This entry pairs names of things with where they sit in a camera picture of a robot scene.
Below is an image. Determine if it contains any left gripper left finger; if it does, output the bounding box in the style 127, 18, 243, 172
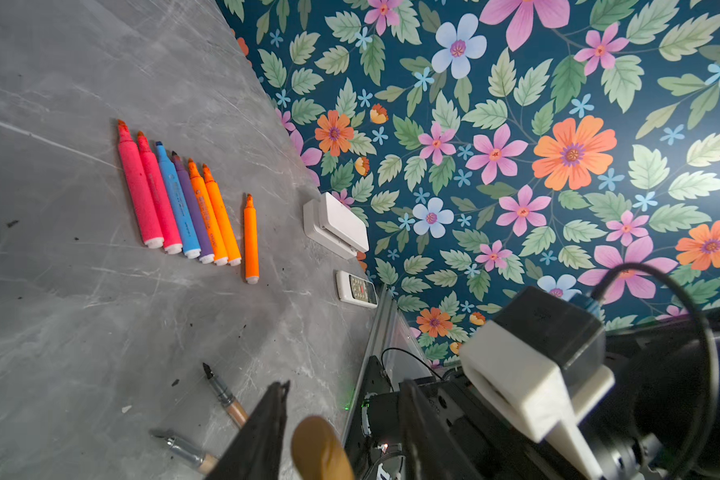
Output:
205, 381, 290, 480

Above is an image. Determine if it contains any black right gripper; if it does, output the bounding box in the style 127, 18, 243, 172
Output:
344, 356, 552, 479

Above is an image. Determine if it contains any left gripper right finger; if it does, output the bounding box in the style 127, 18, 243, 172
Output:
398, 380, 482, 479

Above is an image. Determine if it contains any beige pen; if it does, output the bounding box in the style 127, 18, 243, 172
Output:
202, 362, 248, 428

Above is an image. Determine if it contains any brown fountain pen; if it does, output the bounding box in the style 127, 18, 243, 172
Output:
149, 429, 219, 475

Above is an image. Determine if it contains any orange highlighter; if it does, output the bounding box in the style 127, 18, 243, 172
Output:
243, 194, 260, 284
188, 158, 228, 266
202, 164, 242, 266

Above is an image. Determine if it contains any purple highlighter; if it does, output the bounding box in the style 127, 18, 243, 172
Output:
170, 151, 214, 264

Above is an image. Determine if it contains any blue highlighter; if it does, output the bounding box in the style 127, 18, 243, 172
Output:
155, 141, 201, 259

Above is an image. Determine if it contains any pink highlighter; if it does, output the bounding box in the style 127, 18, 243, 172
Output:
117, 120, 164, 249
137, 131, 183, 255

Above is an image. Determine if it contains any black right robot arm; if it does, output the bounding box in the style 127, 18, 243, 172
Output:
344, 308, 720, 479

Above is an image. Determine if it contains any white remote control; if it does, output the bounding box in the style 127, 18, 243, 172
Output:
335, 270, 378, 309

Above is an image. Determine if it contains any white box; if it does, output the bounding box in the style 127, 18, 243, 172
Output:
303, 193, 369, 259

